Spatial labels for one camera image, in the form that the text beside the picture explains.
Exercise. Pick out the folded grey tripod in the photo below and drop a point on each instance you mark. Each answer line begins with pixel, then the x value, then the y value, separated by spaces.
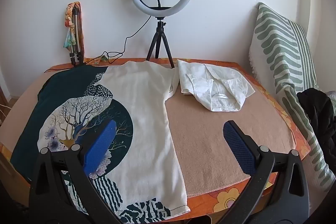
pixel 76 29

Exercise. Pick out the small black tripod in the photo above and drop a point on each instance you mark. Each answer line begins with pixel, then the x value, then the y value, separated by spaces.
pixel 160 29

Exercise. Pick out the dark cloth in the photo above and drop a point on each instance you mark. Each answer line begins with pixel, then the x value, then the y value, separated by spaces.
pixel 315 108

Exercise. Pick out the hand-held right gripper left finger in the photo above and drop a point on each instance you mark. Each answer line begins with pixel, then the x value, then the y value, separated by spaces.
pixel 101 146

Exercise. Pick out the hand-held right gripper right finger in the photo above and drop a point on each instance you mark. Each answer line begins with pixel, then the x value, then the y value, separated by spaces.
pixel 239 149

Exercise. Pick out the teal and cream printed t-shirt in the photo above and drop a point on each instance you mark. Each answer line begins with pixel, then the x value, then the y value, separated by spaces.
pixel 147 108

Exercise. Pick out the folded white shirt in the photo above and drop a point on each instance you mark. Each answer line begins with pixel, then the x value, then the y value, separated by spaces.
pixel 210 82

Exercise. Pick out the green striped white pillow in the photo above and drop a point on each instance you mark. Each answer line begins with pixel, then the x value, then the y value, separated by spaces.
pixel 283 56

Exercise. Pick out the orange floral tablecloth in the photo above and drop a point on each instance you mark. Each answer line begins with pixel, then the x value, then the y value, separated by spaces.
pixel 236 197

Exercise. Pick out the colourful floral scarf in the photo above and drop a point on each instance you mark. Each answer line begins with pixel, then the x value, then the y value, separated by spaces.
pixel 68 37

